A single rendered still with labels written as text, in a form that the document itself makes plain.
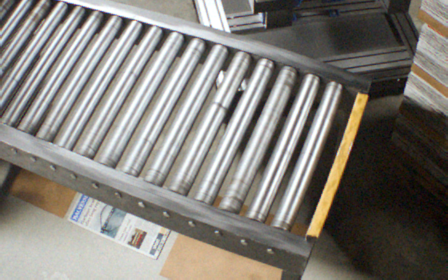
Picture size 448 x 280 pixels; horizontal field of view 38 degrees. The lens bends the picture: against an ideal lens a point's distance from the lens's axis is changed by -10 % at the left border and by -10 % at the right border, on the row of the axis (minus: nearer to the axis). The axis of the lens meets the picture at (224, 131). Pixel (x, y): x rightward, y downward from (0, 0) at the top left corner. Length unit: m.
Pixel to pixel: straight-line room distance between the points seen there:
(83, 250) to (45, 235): 0.17
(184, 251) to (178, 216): 0.82
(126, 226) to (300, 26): 1.01
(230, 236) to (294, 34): 1.26
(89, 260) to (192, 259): 0.37
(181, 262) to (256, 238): 0.87
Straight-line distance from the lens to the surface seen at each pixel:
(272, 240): 1.63
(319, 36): 2.75
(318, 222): 1.63
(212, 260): 2.47
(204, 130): 1.76
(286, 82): 1.85
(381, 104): 2.85
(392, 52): 2.75
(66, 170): 1.77
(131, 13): 2.03
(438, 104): 2.22
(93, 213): 2.58
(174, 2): 3.14
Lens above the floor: 2.28
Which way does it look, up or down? 57 degrees down
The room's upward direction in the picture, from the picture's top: straight up
